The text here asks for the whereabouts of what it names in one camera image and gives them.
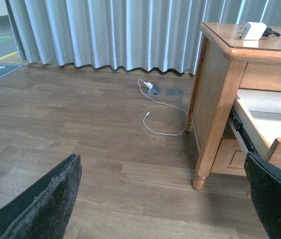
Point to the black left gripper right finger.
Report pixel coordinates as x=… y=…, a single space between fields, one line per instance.
x=265 y=182

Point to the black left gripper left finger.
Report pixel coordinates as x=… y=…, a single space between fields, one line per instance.
x=44 y=209

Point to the wooden drawer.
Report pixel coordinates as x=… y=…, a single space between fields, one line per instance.
x=259 y=115
x=230 y=157

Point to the white charger adapter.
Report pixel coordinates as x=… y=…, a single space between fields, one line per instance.
x=252 y=31

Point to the wooden nightstand cabinet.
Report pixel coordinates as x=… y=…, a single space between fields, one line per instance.
x=227 y=64

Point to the closed grey floor socket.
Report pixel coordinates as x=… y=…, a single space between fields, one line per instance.
x=174 y=93

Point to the open grey floor socket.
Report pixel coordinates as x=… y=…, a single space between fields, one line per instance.
x=154 y=90

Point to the white plug in floor socket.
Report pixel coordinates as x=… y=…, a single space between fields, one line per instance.
x=148 y=85

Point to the grey pleated curtain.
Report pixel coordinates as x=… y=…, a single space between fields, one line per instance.
x=145 y=34

